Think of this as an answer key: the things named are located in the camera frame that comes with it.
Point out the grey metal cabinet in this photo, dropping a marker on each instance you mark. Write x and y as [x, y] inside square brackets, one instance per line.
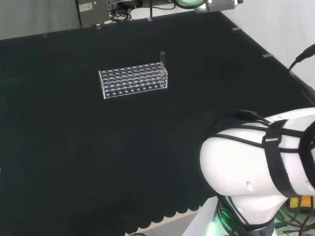
[92, 12]

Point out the clear glass test tube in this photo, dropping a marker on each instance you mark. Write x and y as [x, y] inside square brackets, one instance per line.
[162, 59]

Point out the clear plastic test tube rack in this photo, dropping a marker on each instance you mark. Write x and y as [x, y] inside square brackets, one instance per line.
[128, 82]

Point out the black bench cloth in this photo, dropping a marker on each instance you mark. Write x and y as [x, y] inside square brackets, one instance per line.
[73, 147]

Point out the thin black pole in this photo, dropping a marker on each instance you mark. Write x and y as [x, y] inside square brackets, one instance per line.
[151, 8]

